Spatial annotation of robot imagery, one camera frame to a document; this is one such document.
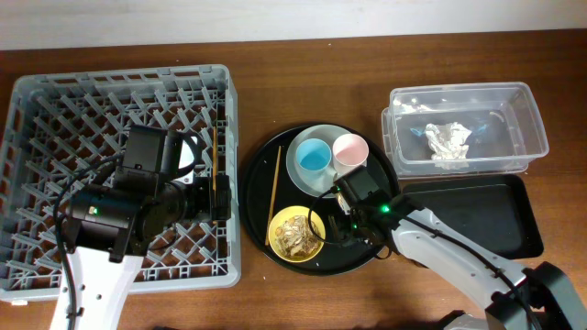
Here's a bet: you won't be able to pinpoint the wooden chopstick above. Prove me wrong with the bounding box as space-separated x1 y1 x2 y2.
212 125 218 195
264 146 282 246

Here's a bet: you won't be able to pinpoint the food scraps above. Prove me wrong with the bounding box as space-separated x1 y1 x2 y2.
275 215 320 259

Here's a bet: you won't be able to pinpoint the yellow bowl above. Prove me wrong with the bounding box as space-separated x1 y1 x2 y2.
268 206 326 263

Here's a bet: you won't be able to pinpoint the white napkin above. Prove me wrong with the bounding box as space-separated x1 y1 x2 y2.
425 122 471 160

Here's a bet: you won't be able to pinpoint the gold brown snack wrapper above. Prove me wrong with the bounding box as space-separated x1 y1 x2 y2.
337 192 350 215

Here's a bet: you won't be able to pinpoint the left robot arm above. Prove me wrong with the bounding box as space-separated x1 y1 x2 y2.
50 125 232 329

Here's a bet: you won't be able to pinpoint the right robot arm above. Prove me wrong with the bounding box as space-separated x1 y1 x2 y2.
336 192 586 329

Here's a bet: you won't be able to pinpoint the grey dishwasher rack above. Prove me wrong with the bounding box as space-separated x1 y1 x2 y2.
1 64 238 303

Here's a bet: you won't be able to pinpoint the round black tray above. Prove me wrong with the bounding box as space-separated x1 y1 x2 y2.
238 124 376 276

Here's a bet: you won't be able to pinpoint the grey round plate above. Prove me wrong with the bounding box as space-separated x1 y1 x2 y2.
286 125 353 197

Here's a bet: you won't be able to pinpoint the pink cup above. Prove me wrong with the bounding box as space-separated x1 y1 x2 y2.
332 134 370 176

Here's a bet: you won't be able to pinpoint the blue cup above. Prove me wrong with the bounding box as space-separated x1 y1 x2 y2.
295 138 332 180

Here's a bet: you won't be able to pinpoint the black rectangular tray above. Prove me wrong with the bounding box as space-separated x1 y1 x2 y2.
403 174 544 259

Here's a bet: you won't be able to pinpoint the clear plastic bin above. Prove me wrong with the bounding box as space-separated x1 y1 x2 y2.
382 82 549 180

